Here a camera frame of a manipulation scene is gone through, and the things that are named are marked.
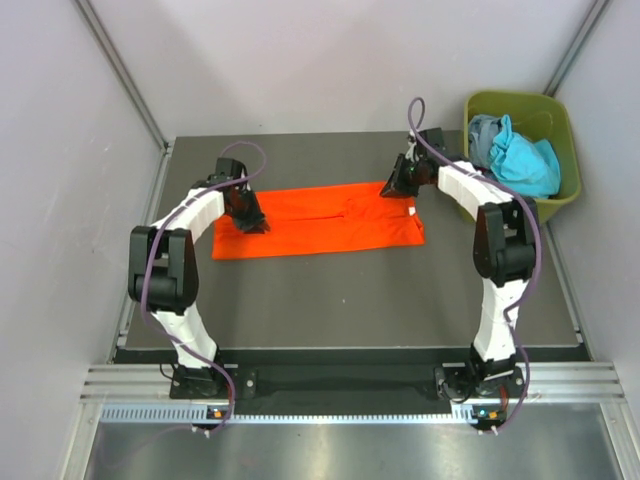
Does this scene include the grey slotted cable duct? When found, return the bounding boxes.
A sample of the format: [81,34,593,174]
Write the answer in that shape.
[100,404,500,426]

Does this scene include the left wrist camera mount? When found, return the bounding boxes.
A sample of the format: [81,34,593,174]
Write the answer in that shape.
[206,157,251,192]

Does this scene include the olive green plastic bin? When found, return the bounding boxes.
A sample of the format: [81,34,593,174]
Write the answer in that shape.
[463,90,582,224]

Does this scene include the orange t shirt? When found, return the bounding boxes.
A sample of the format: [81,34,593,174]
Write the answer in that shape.
[212,181,426,261]

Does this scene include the light blue t shirt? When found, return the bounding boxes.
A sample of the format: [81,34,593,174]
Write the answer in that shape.
[488,115,561,198]

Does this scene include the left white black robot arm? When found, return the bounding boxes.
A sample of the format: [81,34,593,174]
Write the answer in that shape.
[128,180,268,398]

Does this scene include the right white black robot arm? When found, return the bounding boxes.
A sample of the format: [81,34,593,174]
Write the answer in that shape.
[380,153,537,403]

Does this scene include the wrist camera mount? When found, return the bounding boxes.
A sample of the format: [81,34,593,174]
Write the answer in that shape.
[206,157,251,192]
[405,128,446,161]

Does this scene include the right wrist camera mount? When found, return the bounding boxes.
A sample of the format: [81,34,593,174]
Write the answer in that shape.
[405,128,446,161]

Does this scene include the grey blue t shirt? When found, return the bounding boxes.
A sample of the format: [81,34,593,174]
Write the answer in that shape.
[468,114,501,169]

